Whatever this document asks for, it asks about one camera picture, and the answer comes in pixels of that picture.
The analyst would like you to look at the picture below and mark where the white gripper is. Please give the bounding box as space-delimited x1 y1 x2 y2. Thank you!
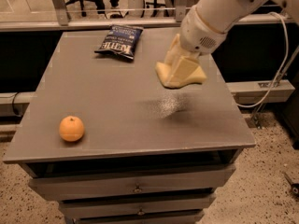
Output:
164 6 227 87

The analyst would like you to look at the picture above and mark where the yellow sponge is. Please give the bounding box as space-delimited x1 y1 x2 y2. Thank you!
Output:
155 62 206 89

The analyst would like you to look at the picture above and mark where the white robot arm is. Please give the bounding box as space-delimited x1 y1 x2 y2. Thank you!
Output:
157 0 299 88

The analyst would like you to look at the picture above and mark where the blue kettle chips bag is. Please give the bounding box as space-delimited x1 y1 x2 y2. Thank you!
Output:
95 24 143 61

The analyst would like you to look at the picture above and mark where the grey drawer cabinet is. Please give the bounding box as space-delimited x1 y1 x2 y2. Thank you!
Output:
2 26 257 224

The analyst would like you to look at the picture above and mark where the orange fruit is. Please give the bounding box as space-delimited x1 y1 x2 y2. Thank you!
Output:
59 116 85 142

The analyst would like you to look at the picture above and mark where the middle grey drawer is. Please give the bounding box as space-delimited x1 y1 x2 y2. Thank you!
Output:
59 193 216 218

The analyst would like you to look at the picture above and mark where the grey drawer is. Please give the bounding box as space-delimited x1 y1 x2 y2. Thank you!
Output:
76 210 204 224
59 193 216 218
29 164 235 201

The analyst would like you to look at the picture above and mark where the bottom grey drawer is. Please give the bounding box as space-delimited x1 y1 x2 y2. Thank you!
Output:
76 210 204 224

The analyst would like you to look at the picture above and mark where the top grey drawer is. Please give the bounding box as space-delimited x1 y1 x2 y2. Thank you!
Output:
29 164 235 201

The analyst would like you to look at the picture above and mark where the black caster wheel at right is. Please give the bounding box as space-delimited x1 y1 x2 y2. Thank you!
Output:
284 172 299 196

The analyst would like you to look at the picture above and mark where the white cable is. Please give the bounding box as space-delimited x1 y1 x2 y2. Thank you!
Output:
235 11 291 109

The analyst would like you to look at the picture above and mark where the metal window rail frame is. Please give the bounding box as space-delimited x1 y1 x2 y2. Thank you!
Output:
0 0 293 33

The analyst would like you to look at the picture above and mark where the black cable at left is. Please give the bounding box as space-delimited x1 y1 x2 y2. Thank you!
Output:
10 92 21 117

